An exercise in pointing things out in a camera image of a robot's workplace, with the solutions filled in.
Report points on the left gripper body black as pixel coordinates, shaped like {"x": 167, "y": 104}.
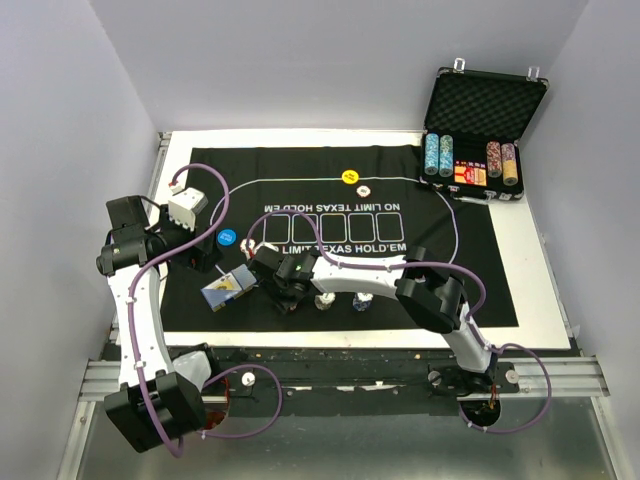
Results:
{"x": 199, "y": 257}

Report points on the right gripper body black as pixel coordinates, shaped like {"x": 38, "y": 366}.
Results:
{"x": 276, "y": 294}

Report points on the blue yellow card box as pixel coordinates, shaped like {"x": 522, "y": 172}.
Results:
{"x": 229, "y": 287}

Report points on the red white chip top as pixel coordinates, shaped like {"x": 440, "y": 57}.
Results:
{"x": 363, "y": 191}

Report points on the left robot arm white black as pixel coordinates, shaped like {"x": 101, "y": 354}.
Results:
{"x": 159, "y": 395}

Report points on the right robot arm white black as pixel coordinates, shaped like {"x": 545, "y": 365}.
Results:
{"x": 431, "y": 293}

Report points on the blue blind button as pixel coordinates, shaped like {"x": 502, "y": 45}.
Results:
{"x": 226, "y": 237}

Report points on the grey white chip stack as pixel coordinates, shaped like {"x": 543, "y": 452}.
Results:
{"x": 324, "y": 301}

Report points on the blue white chip stack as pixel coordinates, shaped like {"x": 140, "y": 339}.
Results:
{"x": 362, "y": 301}

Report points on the black poker felt mat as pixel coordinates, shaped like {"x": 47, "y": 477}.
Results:
{"x": 292, "y": 197}

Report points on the yellow dealer button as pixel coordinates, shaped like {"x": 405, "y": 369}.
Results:
{"x": 350, "y": 177}

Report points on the light blue chip row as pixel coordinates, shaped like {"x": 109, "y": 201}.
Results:
{"x": 431, "y": 154}

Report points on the red card deck in case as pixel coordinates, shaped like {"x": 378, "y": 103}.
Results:
{"x": 470, "y": 173}

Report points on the teal chip row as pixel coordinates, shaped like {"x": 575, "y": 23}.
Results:
{"x": 446, "y": 157}

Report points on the black aluminium chip case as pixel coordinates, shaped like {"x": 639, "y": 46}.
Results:
{"x": 476, "y": 107}

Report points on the red chip row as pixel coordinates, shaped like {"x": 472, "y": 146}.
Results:
{"x": 494, "y": 159}

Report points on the white table board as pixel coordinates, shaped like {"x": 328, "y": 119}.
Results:
{"x": 525, "y": 266}

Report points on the purple yellow chip row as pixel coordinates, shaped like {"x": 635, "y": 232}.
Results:
{"x": 509, "y": 164}

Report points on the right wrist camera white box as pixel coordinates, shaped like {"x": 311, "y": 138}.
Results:
{"x": 249, "y": 247}

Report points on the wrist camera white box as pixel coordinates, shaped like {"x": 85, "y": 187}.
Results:
{"x": 184, "y": 207}
{"x": 249, "y": 247}

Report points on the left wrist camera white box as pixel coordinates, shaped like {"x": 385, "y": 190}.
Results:
{"x": 184, "y": 207}

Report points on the aluminium mounting rail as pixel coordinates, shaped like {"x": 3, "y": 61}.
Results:
{"x": 578, "y": 377}

